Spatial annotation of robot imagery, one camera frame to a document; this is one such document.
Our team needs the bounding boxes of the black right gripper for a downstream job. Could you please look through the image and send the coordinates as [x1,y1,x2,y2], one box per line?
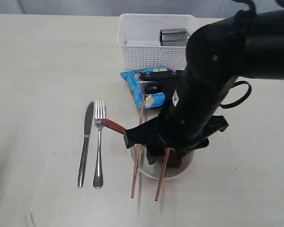
[124,116,229,165]

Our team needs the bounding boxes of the wooden chopstick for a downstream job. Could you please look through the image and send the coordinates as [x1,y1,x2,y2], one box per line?
[155,148,170,201]
[131,95,146,199]

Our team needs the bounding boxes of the brown wooden spoon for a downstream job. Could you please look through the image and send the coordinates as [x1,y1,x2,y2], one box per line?
[101,119,182,168]

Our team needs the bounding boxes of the blue snack bag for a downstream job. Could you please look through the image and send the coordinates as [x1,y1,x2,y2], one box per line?
[120,66,170,109]

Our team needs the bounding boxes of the silver metal fork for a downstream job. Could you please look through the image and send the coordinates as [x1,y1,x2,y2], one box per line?
[93,101,106,189]

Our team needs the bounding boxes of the silver table knife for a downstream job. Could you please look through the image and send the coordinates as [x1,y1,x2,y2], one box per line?
[77,101,94,188]

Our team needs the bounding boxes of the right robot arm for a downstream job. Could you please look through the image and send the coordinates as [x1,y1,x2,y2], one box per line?
[124,10,284,157]

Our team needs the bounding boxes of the stainless steel cup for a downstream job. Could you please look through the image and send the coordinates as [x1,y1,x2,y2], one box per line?
[159,28,190,46]

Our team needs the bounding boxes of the white perforated plastic basket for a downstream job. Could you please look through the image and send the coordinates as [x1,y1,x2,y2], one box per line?
[117,13,198,70]

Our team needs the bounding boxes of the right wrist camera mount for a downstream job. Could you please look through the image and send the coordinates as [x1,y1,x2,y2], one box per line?
[138,70,184,96]

